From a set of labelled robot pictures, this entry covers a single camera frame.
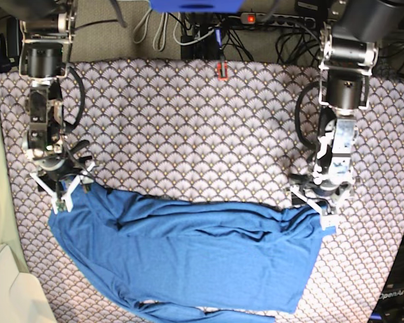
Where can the black power strip red switch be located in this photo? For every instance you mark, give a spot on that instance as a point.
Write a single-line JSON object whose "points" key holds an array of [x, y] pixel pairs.
{"points": [[286, 21]]}

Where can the blue box top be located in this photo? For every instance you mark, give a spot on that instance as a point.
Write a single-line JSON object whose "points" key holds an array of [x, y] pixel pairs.
{"points": [[203, 6]]}

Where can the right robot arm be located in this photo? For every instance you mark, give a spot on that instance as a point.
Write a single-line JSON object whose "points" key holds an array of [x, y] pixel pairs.
{"points": [[46, 27]]}

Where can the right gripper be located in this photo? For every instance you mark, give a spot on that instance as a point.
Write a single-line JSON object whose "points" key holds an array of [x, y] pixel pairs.
{"points": [[55, 173]]}

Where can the red table clamp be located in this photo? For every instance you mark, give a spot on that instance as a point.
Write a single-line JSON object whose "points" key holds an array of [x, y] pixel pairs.
{"points": [[222, 70]]}

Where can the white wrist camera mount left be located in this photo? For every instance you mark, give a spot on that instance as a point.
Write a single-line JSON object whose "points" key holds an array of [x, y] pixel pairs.
{"points": [[328, 210]]}

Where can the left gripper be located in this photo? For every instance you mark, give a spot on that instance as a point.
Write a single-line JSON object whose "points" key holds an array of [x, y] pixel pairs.
{"points": [[324, 187]]}

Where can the blue T-shirt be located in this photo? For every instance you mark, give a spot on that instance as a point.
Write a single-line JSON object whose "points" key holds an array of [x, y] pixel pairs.
{"points": [[177, 261]]}

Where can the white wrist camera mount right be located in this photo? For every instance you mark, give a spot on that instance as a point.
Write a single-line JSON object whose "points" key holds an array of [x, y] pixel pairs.
{"points": [[63, 201]]}

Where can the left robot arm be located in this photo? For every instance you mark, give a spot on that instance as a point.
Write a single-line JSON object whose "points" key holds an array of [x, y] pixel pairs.
{"points": [[349, 51]]}

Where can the fan-patterned tablecloth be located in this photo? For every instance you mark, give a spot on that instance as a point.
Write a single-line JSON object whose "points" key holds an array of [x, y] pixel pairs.
{"points": [[172, 128]]}

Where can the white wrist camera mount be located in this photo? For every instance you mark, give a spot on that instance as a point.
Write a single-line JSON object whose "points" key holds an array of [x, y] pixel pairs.
{"points": [[63, 201], [328, 210]]}

